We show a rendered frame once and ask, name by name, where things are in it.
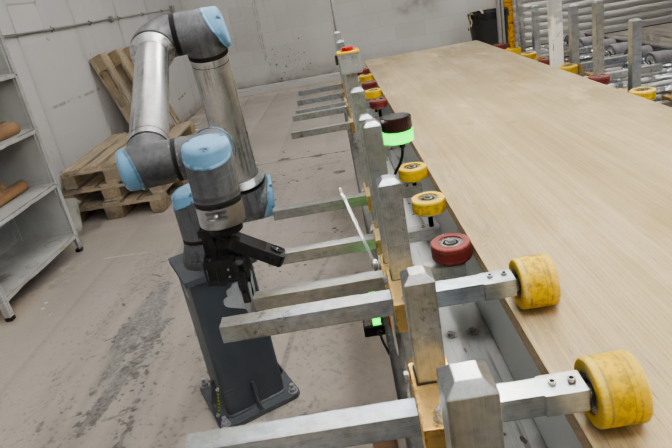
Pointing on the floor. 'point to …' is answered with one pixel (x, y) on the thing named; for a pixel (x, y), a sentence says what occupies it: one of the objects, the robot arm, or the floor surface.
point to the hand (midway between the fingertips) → (254, 309)
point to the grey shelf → (19, 160)
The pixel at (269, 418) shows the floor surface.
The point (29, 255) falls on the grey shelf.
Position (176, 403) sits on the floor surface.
